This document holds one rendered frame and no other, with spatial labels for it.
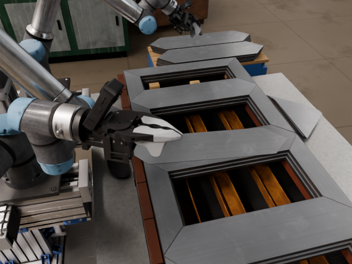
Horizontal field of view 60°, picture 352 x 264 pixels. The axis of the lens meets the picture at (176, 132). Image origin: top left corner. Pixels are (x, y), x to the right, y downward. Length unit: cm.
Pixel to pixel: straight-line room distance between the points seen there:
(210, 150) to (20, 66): 88
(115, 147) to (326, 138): 136
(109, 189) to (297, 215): 83
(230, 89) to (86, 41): 239
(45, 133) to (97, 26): 315
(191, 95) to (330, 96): 215
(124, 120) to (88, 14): 316
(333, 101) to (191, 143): 232
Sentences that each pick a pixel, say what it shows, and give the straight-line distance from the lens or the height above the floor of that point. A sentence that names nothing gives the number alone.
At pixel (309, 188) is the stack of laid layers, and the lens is 140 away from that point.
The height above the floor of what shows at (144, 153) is 87.
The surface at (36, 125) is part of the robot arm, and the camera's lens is 68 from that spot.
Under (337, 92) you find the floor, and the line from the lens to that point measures 369.
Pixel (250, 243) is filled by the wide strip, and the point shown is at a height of 87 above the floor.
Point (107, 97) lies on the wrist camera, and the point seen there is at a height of 153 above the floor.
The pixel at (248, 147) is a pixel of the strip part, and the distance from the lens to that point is 144.
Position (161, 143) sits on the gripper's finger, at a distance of 59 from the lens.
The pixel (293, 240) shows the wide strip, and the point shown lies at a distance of 119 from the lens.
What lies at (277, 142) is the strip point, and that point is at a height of 87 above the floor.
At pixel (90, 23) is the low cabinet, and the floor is 48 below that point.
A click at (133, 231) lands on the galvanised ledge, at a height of 68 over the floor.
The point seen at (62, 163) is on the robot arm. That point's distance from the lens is 76.
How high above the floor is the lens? 185
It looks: 42 degrees down
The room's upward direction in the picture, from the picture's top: straight up
